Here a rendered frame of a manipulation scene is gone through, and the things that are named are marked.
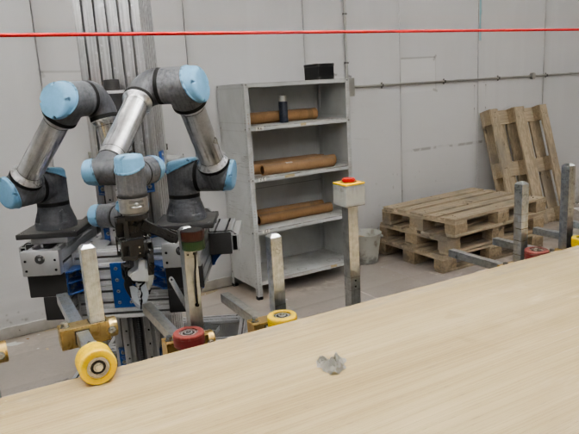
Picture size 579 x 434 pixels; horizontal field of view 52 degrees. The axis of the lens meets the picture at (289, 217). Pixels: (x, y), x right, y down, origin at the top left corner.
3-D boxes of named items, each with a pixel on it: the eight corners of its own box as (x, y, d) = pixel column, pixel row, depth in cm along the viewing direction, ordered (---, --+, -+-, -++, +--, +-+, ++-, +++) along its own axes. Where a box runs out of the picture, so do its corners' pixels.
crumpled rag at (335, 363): (316, 356, 135) (315, 347, 135) (346, 356, 135) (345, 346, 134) (314, 375, 127) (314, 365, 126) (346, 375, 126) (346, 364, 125)
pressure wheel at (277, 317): (266, 358, 160) (263, 318, 157) (274, 345, 167) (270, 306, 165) (295, 359, 158) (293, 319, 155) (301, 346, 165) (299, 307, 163)
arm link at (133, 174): (149, 151, 155) (135, 155, 147) (154, 193, 158) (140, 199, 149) (121, 152, 157) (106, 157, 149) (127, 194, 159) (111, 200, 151)
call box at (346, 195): (333, 207, 179) (332, 182, 177) (352, 203, 182) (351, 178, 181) (346, 210, 173) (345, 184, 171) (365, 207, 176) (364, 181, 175)
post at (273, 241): (275, 388, 177) (264, 232, 167) (285, 385, 179) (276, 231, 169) (281, 393, 174) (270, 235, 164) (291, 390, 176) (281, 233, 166)
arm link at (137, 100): (127, 62, 191) (71, 167, 159) (158, 59, 189) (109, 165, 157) (140, 91, 200) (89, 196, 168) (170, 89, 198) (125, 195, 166)
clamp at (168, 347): (163, 356, 159) (160, 337, 158) (209, 343, 165) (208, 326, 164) (169, 363, 154) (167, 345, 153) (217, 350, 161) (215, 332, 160)
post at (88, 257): (102, 423, 153) (77, 243, 143) (115, 418, 155) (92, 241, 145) (104, 429, 150) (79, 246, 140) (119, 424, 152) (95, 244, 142)
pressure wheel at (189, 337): (172, 369, 156) (168, 328, 154) (201, 362, 160) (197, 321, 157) (182, 381, 149) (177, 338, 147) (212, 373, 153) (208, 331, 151)
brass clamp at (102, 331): (59, 344, 146) (56, 324, 145) (115, 330, 152) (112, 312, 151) (63, 352, 141) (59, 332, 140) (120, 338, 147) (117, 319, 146)
